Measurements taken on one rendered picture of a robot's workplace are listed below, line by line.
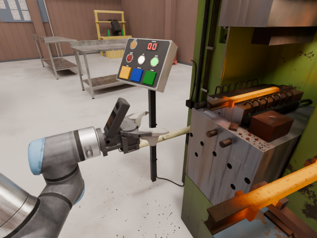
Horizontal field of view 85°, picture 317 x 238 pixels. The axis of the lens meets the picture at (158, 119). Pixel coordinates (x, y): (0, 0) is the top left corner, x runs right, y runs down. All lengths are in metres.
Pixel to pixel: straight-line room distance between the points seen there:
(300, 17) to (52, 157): 0.87
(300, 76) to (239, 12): 0.55
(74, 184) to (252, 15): 0.75
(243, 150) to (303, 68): 0.60
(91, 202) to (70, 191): 1.10
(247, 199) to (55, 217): 0.43
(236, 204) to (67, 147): 0.40
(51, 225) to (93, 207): 1.12
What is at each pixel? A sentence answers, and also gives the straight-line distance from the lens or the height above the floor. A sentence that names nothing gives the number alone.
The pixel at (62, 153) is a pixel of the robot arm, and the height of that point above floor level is 1.00.
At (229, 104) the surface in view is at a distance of 0.76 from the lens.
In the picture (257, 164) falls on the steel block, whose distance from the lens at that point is 0.70.
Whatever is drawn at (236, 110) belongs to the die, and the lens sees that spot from 0.76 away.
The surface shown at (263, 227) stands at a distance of 0.75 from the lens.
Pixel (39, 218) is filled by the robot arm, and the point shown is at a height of 0.91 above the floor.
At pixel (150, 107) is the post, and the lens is 1.23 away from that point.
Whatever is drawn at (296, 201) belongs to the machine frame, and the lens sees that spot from 0.96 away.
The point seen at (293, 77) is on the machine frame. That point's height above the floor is 1.03.
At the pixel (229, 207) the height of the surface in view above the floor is 0.98.
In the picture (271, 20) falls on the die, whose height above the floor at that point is 1.29.
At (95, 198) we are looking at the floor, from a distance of 1.68.
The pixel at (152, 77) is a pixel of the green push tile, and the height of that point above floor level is 1.01.
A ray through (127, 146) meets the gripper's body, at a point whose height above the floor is 0.95.
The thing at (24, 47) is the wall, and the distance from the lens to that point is 8.96.
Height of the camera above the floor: 1.28
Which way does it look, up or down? 29 degrees down
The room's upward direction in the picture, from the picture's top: straight up
